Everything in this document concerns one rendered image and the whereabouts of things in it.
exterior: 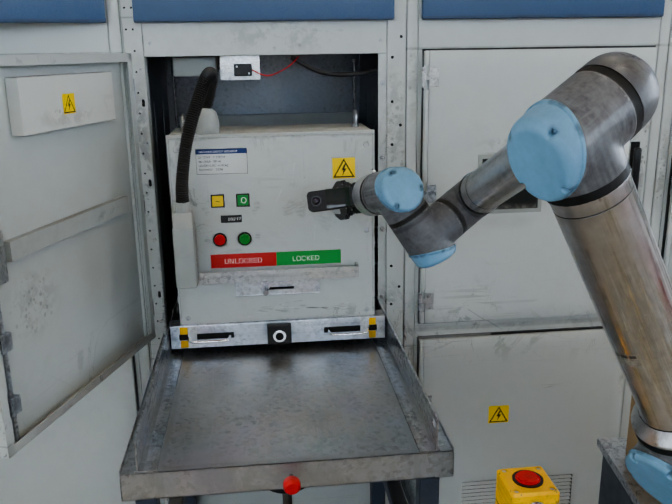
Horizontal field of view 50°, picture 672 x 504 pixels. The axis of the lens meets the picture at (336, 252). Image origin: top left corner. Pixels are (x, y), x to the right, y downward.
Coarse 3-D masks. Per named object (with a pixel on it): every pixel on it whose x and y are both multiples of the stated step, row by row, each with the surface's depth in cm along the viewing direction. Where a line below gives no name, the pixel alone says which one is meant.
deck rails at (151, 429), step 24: (384, 312) 190; (168, 336) 180; (168, 360) 178; (384, 360) 177; (408, 360) 161; (168, 384) 166; (408, 384) 161; (144, 408) 141; (168, 408) 155; (408, 408) 153; (432, 408) 139; (144, 432) 140; (432, 432) 140; (144, 456) 136
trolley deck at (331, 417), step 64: (192, 384) 167; (256, 384) 166; (320, 384) 166; (384, 384) 165; (128, 448) 140; (192, 448) 140; (256, 448) 139; (320, 448) 139; (384, 448) 139; (448, 448) 138
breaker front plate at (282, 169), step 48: (192, 144) 170; (240, 144) 171; (288, 144) 172; (336, 144) 174; (192, 192) 173; (240, 192) 174; (288, 192) 175; (288, 240) 179; (336, 240) 180; (192, 288) 179; (240, 288) 180; (288, 288) 182; (336, 288) 183
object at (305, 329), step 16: (176, 320) 184; (272, 320) 183; (288, 320) 183; (304, 320) 183; (320, 320) 184; (336, 320) 184; (352, 320) 185; (384, 320) 186; (176, 336) 181; (208, 336) 182; (224, 336) 182; (240, 336) 183; (256, 336) 183; (304, 336) 184; (320, 336) 185; (336, 336) 185; (352, 336) 186; (384, 336) 187
